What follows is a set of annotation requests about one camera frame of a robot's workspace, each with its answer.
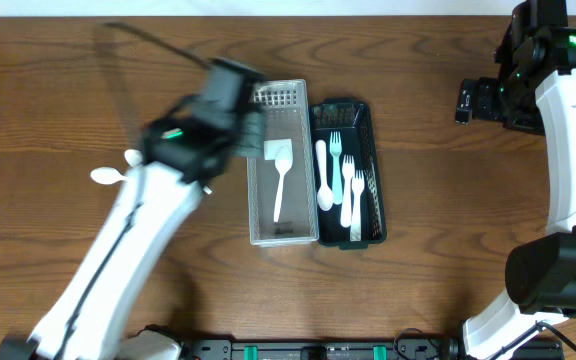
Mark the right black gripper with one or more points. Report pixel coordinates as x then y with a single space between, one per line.
485 87

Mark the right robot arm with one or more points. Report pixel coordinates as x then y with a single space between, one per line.
535 92

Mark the white plastic fork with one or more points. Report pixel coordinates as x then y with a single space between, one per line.
358 185
348 171

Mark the clear plastic basket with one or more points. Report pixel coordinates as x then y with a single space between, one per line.
285 103

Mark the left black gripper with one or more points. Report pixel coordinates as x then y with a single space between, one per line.
255 127

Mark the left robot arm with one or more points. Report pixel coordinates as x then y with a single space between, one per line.
177 158

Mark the white plastic utensil handle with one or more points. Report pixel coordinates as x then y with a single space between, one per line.
335 149

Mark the dark green plastic basket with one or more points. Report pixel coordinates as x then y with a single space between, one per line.
352 118

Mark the black rail with clamps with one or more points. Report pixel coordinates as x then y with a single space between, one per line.
318 350

